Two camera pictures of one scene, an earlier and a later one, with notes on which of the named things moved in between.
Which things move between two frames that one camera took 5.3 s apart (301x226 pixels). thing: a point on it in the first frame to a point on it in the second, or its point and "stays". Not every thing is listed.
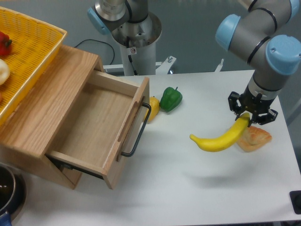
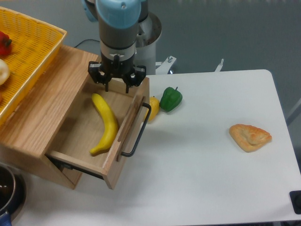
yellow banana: x=220 y=142 to x=111 y=122
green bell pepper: x=171 y=98 stays
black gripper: x=258 y=108 to x=117 y=68
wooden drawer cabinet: x=28 y=133 stays
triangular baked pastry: x=253 y=138 stays
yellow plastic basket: x=35 y=45 stays
